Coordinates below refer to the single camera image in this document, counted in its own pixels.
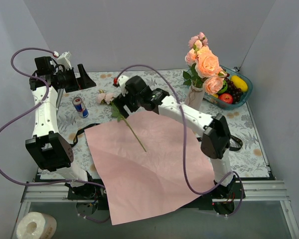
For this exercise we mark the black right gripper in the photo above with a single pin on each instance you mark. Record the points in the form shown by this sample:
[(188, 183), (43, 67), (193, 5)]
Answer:
[(126, 103)]

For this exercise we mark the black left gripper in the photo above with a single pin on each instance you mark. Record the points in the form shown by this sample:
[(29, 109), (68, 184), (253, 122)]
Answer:
[(77, 81)]

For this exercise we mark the pink artificial flower bouquet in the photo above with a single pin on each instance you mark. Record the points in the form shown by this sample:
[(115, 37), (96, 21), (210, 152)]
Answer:
[(108, 98)]

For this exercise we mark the black ribbon with gold text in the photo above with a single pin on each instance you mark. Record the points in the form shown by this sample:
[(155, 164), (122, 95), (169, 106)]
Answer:
[(81, 131)]

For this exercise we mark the purple wrapping paper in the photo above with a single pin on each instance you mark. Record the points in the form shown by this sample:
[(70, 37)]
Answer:
[(149, 165)]

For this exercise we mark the single pink flower stem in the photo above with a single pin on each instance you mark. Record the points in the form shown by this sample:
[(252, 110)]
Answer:
[(215, 83)]

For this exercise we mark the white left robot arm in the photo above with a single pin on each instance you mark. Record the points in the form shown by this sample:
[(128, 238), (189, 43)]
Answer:
[(47, 147)]

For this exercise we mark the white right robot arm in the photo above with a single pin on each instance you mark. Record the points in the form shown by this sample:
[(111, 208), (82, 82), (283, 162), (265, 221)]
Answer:
[(214, 131)]

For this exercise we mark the white ribbed ceramic vase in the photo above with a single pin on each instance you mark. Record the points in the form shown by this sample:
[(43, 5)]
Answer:
[(194, 97)]

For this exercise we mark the blue silver energy drink can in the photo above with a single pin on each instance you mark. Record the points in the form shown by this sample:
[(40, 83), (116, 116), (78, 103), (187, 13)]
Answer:
[(80, 107)]

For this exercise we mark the teal plastic fruit basket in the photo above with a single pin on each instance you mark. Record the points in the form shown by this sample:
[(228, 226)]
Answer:
[(224, 105)]

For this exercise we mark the green round fruit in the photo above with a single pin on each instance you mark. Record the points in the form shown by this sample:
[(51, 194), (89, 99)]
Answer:
[(224, 88)]

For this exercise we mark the red apple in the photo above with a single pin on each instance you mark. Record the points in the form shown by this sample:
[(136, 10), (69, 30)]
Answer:
[(226, 97)]

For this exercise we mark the dark red grape bunch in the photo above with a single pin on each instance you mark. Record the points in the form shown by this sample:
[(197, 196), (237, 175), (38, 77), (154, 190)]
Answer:
[(235, 92)]

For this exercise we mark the floral patterned table mat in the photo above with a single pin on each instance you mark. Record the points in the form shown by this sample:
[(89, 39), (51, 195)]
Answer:
[(248, 162)]

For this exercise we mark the yellow mango right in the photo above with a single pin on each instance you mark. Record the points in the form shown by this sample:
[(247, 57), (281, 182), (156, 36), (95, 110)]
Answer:
[(239, 83)]

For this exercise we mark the white toilet paper roll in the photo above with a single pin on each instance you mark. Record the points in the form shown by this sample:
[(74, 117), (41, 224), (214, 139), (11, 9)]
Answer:
[(36, 225)]

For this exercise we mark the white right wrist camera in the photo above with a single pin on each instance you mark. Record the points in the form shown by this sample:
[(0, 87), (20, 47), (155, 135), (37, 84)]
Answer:
[(121, 83)]

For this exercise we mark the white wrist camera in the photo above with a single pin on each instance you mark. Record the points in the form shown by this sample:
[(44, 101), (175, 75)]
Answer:
[(64, 59), (121, 83)]

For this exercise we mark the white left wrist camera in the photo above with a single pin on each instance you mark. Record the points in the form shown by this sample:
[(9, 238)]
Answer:
[(64, 59)]

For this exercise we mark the aluminium frame rail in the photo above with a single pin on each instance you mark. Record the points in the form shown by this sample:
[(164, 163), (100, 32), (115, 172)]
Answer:
[(270, 190)]

